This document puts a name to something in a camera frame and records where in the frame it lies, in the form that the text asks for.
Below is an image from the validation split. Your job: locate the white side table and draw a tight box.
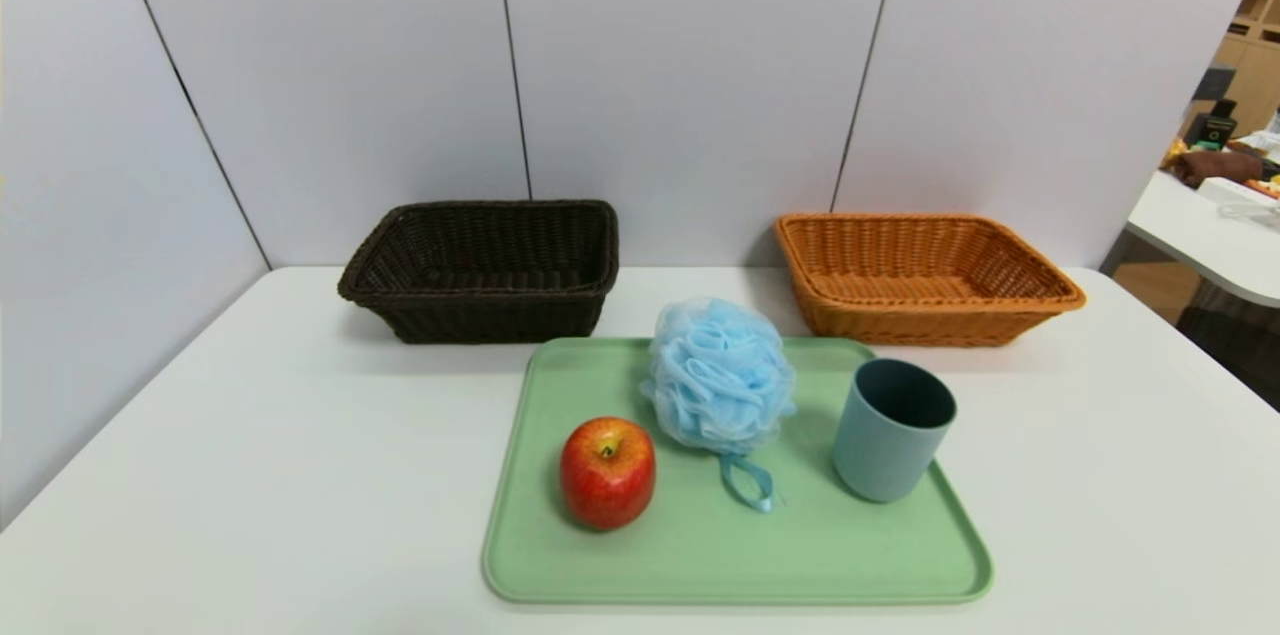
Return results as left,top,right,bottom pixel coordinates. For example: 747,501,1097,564
1127,170,1280,308

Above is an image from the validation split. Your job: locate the light blue mesh bath pouf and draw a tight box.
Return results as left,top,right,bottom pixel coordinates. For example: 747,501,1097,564
640,296,798,514

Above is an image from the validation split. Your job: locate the blue-grey plastic cup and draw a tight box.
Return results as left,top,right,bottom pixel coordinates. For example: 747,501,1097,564
832,358,958,504

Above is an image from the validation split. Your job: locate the white flat box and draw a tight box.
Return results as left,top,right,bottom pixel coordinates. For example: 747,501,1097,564
1197,177,1280,208

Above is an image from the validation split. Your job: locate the red apple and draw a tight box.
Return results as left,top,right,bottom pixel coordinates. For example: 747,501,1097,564
559,416,658,531

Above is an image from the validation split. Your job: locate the black device with green mark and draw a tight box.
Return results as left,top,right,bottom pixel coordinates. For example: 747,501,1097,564
1196,99,1239,150

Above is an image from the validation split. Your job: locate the brown cloth bundle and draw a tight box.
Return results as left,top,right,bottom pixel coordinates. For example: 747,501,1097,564
1172,148,1265,188

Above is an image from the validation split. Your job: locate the wooden shelf unit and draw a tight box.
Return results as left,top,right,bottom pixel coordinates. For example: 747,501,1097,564
1212,0,1280,136

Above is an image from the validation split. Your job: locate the dark brown wicker basket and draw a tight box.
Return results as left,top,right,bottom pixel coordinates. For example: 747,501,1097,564
337,200,620,345

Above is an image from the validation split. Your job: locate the orange wicker basket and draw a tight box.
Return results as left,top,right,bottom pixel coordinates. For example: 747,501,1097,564
775,212,1088,348

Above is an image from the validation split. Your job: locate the light green plastic tray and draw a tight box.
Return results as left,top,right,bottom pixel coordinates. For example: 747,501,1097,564
481,336,994,606

